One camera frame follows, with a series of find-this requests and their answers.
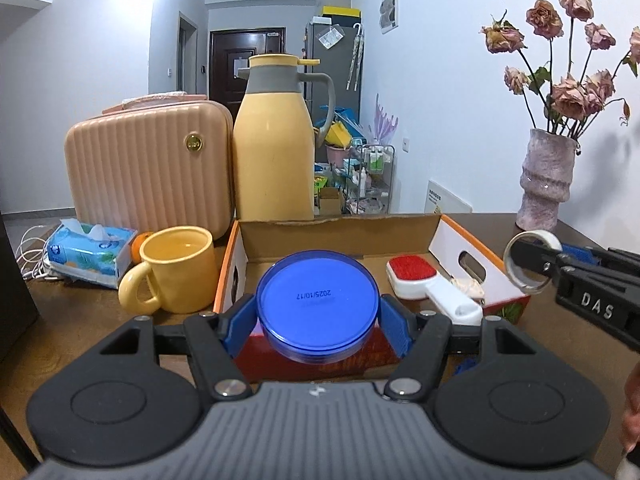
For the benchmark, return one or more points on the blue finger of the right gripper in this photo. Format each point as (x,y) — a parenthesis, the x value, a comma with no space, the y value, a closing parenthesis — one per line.
(531,263)
(582,254)

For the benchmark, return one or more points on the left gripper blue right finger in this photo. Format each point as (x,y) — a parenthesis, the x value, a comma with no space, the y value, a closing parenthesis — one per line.
(420,340)

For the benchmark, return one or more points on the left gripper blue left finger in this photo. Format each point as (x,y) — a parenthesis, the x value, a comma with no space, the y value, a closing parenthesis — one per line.
(214,341)

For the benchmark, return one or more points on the blue round lid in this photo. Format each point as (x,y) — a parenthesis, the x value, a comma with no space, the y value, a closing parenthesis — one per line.
(317,307)

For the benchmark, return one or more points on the red white lint brush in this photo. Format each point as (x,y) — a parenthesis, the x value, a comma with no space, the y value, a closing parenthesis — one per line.
(413,278)

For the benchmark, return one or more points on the yellow ceramic mug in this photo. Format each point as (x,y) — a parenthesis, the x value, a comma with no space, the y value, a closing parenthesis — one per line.
(177,273)

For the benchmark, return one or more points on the pink textured vase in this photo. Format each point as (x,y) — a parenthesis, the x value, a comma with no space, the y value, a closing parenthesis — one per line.
(547,173)

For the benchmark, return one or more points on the orange fruit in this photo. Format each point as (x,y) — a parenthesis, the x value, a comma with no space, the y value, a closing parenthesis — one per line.
(136,246)

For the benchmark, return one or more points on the dried pink roses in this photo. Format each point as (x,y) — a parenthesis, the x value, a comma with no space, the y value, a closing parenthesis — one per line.
(566,93)

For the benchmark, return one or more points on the blue tissue pack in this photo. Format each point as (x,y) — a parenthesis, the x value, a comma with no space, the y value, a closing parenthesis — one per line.
(92,253)

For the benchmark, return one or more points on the pink ribbed suitcase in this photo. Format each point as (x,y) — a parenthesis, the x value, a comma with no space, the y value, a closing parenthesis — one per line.
(152,163)

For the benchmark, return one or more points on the yellow thermos jug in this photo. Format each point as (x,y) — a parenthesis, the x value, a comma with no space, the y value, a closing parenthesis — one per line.
(273,139)

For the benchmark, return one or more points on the grey refrigerator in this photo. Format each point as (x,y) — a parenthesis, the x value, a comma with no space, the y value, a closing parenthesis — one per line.
(333,45)

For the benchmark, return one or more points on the dark entrance door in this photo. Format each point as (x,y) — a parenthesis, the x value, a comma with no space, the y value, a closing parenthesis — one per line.
(229,53)

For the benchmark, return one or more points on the yellow box on fridge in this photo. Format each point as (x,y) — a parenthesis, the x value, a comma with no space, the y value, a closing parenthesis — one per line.
(341,11)

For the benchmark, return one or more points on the wire storage cart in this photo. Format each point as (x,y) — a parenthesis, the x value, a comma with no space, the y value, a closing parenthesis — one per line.
(369,173)

